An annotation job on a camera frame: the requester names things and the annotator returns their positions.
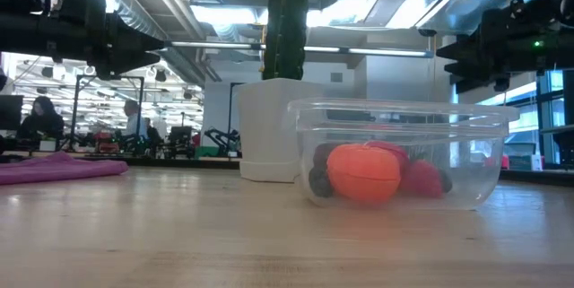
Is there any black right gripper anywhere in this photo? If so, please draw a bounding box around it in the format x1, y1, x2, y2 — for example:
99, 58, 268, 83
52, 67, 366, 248
436, 0, 547, 95

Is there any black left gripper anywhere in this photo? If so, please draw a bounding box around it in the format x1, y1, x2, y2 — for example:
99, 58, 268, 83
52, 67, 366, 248
57, 12, 166, 81

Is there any clear plastic tupperware container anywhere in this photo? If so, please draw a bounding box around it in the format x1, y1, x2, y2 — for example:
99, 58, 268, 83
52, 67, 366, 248
286, 97, 521, 212

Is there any red toy strawberry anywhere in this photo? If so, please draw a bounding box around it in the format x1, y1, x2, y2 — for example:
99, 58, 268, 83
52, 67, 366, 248
367, 140, 410, 172

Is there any red toy raspberry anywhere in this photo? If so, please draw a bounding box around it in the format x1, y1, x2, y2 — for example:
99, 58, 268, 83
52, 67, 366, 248
398, 159, 445, 199

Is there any orange toy mandarin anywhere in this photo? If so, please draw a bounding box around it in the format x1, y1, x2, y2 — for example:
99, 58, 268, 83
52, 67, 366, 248
326, 143, 402, 204

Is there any brown toy kiwi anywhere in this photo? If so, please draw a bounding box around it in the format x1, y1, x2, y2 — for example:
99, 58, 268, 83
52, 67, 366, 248
312, 143, 342, 170

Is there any large black toy blackberry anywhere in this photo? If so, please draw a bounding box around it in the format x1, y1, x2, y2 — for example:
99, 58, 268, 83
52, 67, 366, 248
308, 166, 335, 198

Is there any person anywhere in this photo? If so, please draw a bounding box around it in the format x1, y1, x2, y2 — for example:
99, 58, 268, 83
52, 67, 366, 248
143, 117, 165, 145
121, 99, 151, 142
15, 95, 65, 142

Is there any long ceiling light bar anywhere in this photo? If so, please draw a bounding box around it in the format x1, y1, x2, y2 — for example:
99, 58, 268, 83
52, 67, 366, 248
163, 39, 435, 59

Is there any black office chair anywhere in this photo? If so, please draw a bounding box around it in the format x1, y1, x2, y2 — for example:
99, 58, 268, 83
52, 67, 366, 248
168, 125, 194, 154

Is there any green box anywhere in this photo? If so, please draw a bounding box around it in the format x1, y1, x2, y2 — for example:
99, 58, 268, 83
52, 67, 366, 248
193, 145, 221, 160

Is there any purple cloth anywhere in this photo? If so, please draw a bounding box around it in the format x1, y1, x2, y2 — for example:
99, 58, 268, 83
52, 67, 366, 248
0, 152, 130, 186

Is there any black computer monitor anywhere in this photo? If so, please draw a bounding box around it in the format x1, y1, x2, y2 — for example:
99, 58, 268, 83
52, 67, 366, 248
0, 94, 24, 131

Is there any white plant pot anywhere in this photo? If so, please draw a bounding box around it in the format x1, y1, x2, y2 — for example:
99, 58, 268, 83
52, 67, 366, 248
236, 77, 324, 184

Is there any green cactus plant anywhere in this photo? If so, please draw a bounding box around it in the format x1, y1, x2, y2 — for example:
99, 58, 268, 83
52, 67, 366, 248
262, 0, 309, 82

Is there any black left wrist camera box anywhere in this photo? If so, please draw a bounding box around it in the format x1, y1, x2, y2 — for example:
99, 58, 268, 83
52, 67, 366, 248
57, 0, 108, 16

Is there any black metal stand frame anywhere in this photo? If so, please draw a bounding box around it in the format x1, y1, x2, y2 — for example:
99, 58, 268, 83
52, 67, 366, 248
69, 74, 145, 153

